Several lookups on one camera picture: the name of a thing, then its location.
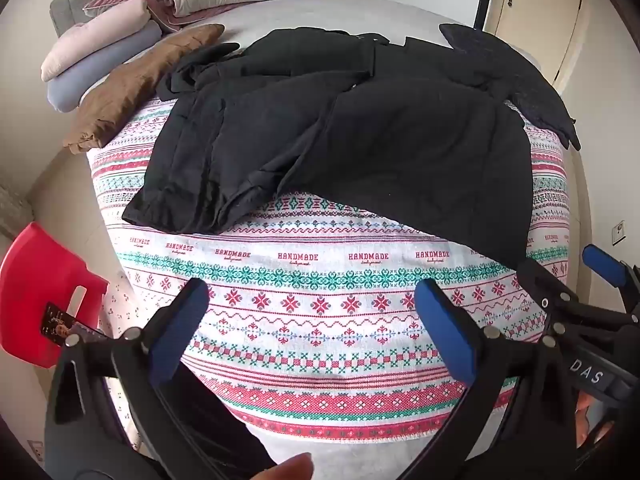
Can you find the red plastic chair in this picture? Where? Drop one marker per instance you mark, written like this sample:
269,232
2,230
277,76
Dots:
35,280

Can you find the person's left hand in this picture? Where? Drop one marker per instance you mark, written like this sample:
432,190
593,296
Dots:
285,467

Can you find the brown garment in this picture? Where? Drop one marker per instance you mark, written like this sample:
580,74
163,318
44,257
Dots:
130,85

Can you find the cream door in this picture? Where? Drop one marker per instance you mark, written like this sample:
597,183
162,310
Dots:
540,10

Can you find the person's right hand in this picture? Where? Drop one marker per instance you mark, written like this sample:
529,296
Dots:
589,420

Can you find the bed with grey sheet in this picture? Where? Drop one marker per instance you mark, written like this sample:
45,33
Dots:
320,15

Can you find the pink pillow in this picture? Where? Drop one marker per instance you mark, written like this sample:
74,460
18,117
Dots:
95,35

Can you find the dark printed packet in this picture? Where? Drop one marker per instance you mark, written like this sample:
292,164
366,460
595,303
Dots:
55,325

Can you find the blue pillow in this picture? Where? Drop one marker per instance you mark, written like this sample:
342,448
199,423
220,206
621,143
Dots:
85,82

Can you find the large black coat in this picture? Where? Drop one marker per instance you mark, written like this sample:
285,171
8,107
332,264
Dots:
350,150

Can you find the person's dark pants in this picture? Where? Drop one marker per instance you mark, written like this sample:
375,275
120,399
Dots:
215,425

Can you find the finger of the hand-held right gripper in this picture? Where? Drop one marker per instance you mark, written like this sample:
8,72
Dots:
542,285
605,260

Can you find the red green patterned blanket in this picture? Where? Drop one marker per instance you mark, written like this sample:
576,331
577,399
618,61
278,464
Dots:
320,310

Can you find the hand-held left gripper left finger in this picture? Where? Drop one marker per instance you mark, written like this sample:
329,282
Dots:
180,332

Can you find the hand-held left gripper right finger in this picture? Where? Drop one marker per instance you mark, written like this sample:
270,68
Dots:
445,332

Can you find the wall socket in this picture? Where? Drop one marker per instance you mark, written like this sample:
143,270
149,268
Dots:
36,449
620,232

